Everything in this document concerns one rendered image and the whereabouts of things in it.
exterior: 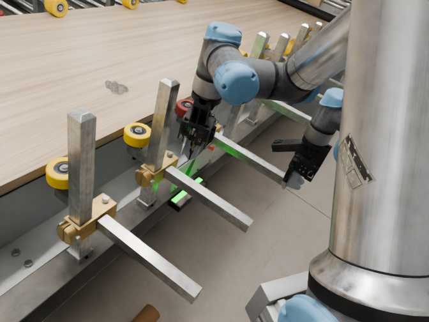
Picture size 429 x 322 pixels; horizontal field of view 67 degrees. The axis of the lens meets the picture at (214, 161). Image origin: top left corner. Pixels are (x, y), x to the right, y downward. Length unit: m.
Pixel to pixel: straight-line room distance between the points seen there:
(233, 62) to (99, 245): 0.60
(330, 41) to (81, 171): 0.50
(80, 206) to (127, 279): 0.99
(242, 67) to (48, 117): 0.60
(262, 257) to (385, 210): 1.70
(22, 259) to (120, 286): 0.73
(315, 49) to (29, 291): 0.78
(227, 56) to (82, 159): 0.33
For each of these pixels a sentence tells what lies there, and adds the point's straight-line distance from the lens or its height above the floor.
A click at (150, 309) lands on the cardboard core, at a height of 0.08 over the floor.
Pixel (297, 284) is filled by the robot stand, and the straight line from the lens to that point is 0.64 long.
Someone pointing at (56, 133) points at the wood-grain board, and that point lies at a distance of 0.95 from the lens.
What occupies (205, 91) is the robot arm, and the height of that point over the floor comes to 1.15.
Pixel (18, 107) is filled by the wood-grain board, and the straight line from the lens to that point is 1.05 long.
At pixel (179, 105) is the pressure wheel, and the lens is 1.14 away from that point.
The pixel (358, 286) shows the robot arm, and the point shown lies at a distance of 0.29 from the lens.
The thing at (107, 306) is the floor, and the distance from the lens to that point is 1.64.
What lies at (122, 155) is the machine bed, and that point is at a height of 0.71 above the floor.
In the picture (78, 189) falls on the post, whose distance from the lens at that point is 0.71.
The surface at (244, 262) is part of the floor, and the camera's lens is 1.90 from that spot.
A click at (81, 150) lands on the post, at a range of 0.64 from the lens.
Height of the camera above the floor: 1.48
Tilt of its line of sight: 38 degrees down
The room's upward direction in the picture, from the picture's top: 19 degrees clockwise
